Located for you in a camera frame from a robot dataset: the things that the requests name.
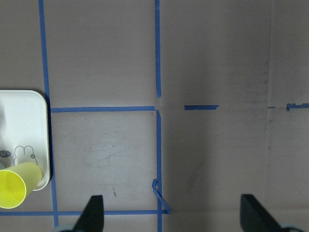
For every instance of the white rabbit print tray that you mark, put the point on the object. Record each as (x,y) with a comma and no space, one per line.
(24,135)

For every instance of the yellow plastic cup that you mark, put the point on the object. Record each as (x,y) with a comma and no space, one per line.
(17,182)

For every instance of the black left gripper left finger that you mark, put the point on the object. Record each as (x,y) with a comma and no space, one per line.
(92,217)

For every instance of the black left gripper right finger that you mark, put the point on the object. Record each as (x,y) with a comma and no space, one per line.
(254,217)

